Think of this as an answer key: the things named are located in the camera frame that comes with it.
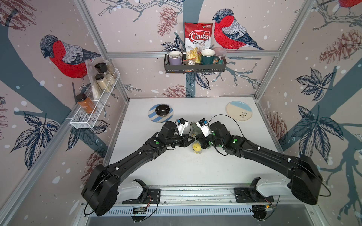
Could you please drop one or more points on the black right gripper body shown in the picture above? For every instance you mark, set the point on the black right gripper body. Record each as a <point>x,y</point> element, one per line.
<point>209,141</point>

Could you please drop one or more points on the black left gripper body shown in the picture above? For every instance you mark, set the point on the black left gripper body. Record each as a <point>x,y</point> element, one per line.
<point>176,140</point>

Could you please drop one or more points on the green corduroy shoulder bag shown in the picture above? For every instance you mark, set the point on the green corduroy shoulder bag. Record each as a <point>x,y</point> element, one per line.
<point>193,127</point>

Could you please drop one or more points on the yellow plush keychain decoration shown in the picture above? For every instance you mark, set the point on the yellow plush keychain decoration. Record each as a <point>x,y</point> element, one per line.
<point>197,148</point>

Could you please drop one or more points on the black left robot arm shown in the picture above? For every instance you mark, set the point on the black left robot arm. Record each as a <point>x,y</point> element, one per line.
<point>101,190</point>

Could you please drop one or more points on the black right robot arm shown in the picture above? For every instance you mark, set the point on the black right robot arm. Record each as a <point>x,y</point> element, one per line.
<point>305,179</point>

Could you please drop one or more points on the red Chuba chips bag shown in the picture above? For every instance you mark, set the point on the red Chuba chips bag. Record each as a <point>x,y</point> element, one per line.
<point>197,36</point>

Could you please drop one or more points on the clear plastic bag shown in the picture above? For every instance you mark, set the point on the clear plastic bag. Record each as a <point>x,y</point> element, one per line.
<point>96,91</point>

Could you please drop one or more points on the blue striped plate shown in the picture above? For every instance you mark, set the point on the blue striped plate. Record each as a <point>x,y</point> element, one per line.
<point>157,119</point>

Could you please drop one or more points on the dark ceramic bowl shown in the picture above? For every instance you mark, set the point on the dark ceramic bowl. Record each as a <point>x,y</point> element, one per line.
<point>162,110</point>

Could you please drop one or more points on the cream and blue plate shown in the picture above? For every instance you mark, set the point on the cream and blue plate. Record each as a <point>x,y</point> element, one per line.
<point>239,111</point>

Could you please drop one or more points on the green mug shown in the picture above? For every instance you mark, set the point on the green mug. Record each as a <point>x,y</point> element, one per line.
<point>208,57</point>

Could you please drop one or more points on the pink lidded jar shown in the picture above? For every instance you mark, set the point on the pink lidded jar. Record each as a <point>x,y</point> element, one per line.
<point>219,57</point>

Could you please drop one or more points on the yellow snack packet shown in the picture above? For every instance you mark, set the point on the yellow snack packet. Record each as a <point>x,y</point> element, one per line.
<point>193,57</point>

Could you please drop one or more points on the orange spice jar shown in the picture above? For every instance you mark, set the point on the orange spice jar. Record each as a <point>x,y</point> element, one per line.
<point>86,103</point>

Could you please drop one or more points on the tall black lid spice jar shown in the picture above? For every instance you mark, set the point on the tall black lid spice jar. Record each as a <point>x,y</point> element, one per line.
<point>103,69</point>

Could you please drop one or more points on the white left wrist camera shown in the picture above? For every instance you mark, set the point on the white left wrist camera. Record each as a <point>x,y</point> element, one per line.
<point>182,124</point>

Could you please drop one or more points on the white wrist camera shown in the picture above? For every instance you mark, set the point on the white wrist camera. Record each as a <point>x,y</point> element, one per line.
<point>182,124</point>
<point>204,126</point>

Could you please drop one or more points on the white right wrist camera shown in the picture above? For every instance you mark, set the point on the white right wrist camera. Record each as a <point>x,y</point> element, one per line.
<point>204,126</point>

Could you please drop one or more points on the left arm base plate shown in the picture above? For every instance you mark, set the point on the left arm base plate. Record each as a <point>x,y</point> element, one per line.
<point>138,192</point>

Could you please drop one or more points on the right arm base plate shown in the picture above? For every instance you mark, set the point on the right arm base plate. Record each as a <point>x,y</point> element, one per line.
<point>250,194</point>

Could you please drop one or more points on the dark metal wall shelf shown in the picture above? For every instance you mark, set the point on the dark metal wall shelf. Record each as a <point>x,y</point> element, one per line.
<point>196,68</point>

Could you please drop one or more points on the white wire wall rack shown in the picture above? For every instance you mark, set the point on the white wire wall rack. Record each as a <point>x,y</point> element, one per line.
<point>82,120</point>

